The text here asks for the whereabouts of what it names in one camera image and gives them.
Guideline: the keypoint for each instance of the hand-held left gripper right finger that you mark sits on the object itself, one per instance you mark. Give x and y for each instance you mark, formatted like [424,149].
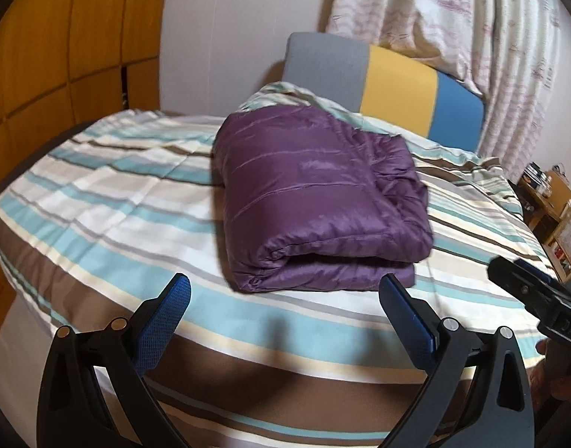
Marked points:
[406,317]

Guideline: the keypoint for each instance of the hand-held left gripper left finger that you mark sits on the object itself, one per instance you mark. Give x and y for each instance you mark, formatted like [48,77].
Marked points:
[171,308]

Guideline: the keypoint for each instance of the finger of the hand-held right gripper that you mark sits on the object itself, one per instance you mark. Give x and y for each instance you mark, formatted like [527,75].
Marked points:
[542,275]
[511,275]

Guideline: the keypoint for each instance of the purple puffer jacket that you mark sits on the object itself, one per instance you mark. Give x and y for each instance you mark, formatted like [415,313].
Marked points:
[313,196]

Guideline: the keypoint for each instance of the person's right hand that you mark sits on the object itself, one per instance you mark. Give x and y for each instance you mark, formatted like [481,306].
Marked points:
[563,392]

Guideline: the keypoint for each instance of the wooden desk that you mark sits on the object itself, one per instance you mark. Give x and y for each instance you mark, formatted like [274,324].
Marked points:
[539,214]

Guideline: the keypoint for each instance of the group of desk bottles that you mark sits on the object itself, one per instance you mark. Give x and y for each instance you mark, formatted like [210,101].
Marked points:
[537,179]

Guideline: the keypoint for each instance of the striped duvet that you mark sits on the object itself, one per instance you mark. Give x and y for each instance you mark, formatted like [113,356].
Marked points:
[103,205]

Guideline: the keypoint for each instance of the white mattress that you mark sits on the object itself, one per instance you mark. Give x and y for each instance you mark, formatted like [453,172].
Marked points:
[24,336]

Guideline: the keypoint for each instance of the ship print curtain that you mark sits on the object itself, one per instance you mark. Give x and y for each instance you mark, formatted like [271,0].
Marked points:
[500,56]

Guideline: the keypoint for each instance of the grey yellow blue headboard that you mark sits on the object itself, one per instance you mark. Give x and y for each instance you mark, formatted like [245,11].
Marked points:
[402,84]

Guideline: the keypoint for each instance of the wooden wardrobe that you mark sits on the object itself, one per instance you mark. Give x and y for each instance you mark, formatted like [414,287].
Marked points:
[56,56]

